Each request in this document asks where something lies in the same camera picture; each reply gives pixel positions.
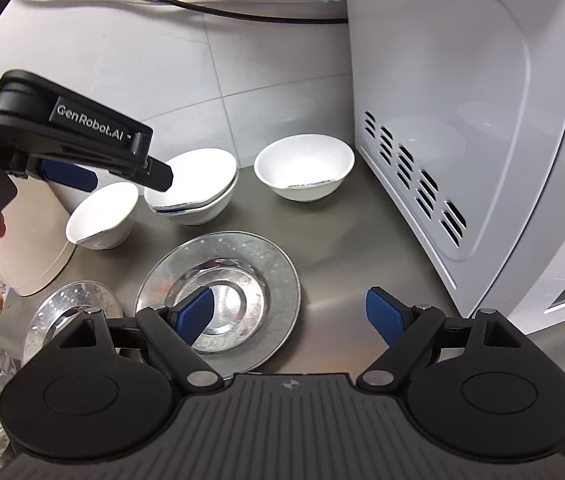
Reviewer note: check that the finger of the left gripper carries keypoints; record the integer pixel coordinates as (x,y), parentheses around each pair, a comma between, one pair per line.
(69,175)
(157,175)

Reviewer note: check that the large steel plate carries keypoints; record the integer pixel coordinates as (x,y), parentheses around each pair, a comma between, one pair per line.
(256,291)

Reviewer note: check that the beige electric kettle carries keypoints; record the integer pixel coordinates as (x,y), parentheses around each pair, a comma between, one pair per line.
(34,249)

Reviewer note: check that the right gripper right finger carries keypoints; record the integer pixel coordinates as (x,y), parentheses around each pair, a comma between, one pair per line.
(408,333)

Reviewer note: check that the white microwave oven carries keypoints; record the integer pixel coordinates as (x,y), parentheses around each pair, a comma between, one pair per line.
(460,113)

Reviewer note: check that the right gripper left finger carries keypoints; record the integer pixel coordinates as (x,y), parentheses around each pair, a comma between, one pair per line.
(169,334)

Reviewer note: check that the small white bowl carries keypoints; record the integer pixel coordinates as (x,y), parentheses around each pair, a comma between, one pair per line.
(105,218)

